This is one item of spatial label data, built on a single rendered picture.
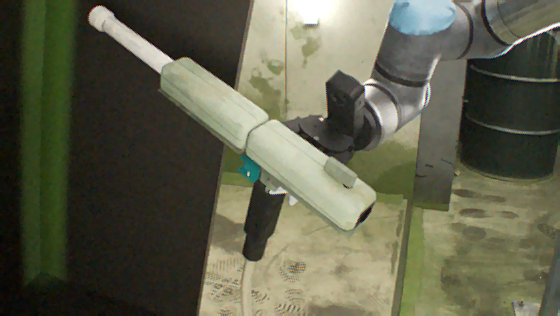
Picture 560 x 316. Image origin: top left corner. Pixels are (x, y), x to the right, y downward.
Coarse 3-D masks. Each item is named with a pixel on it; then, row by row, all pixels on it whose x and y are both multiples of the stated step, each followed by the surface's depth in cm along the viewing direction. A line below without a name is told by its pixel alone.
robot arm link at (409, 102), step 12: (372, 72) 77; (372, 84) 74; (384, 84) 74; (396, 84) 74; (396, 96) 74; (408, 96) 75; (420, 96) 76; (396, 108) 73; (408, 108) 75; (420, 108) 79; (408, 120) 77
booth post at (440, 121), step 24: (456, 0) 207; (456, 72) 217; (432, 96) 224; (456, 96) 221; (432, 120) 227; (456, 120) 224; (432, 144) 231; (456, 144) 228; (432, 168) 235; (432, 192) 239
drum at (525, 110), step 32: (544, 32) 242; (480, 64) 270; (512, 64) 253; (544, 64) 248; (480, 96) 273; (512, 96) 258; (544, 96) 254; (480, 128) 277; (512, 128) 263; (544, 128) 261; (480, 160) 281; (512, 160) 269; (544, 160) 269
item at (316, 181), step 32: (128, 32) 67; (160, 64) 64; (192, 64) 63; (192, 96) 59; (224, 96) 59; (224, 128) 58; (256, 128) 56; (288, 128) 57; (256, 160) 56; (288, 160) 53; (320, 160) 54; (256, 192) 60; (288, 192) 55; (320, 192) 52; (352, 192) 51; (256, 224) 63; (352, 224) 51; (256, 256) 67
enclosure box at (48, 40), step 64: (0, 0) 68; (64, 0) 78; (128, 0) 76; (192, 0) 74; (0, 64) 72; (64, 64) 82; (128, 64) 79; (0, 128) 76; (64, 128) 86; (128, 128) 84; (192, 128) 81; (0, 192) 80; (64, 192) 91; (128, 192) 88; (192, 192) 85; (0, 256) 84; (64, 256) 96; (128, 256) 93; (192, 256) 90
